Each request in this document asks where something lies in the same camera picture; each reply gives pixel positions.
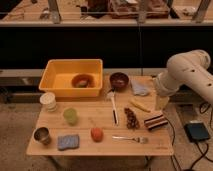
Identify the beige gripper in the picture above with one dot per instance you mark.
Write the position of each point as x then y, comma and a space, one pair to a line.
161, 102

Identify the silver metal fork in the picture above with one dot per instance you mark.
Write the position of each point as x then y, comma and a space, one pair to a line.
141, 140

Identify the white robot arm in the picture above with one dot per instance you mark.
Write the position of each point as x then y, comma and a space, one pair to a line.
190, 69

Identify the green plastic cup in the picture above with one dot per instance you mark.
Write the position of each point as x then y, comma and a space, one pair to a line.
70, 115

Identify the metal cup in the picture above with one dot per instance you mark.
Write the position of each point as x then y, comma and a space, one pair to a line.
42, 135

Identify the striped block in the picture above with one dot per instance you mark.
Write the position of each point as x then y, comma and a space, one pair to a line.
155, 122

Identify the yellow banana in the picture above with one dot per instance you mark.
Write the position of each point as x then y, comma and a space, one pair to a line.
140, 105

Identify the light blue cloth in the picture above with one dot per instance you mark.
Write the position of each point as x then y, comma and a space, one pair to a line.
138, 88

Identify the brown grape bunch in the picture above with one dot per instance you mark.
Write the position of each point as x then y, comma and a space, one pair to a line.
132, 121

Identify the wooden folding table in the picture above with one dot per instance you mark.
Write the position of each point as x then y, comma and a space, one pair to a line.
98, 127

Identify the dark red bowl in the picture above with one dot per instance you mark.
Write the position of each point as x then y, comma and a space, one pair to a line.
119, 80

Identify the orange fruit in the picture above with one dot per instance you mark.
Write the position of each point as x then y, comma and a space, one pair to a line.
97, 134

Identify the yellow plastic tub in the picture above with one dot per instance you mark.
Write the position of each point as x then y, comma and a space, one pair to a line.
59, 73

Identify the blue sponge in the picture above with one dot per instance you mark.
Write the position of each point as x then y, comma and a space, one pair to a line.
68, 142

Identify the white stacked cups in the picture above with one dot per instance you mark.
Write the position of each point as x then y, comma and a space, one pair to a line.
48, 101

